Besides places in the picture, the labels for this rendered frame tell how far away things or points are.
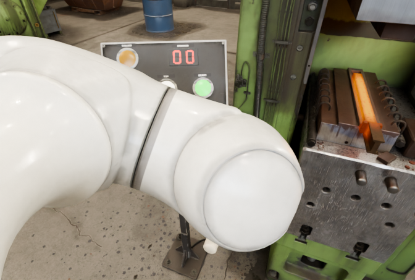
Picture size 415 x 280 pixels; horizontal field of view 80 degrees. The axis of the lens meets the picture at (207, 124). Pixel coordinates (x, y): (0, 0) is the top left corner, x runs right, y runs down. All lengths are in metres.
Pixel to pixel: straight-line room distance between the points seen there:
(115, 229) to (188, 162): 1.58
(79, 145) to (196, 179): 0.08
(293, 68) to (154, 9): 4.42
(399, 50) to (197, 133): 1.14
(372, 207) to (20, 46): 0.94
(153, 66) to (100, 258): 1.23
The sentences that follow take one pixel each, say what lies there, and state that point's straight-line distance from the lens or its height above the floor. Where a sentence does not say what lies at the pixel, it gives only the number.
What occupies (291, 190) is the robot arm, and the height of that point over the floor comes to 1.29.
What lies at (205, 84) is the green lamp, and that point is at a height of 1.10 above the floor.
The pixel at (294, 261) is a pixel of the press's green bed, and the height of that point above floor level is 0.18.
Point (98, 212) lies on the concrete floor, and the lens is 1.85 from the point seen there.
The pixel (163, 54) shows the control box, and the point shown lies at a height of 1.17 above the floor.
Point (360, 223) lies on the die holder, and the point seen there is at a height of 0.65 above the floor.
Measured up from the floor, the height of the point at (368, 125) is 1.01.
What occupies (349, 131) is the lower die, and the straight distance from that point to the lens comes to 0.84.
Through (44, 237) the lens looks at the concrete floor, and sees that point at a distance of 1.89.
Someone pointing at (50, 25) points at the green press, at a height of 0.20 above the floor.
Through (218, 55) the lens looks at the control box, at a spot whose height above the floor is 1.16.
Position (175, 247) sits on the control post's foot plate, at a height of 0.01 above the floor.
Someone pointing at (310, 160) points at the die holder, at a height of 0.87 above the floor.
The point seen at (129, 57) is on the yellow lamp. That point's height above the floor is 1.17.
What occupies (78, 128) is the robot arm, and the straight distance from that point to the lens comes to 0.17.
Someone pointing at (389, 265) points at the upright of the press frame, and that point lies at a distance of 1.63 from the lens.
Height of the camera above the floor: 1.41
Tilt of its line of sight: 36 degrees down
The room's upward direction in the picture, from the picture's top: straight up
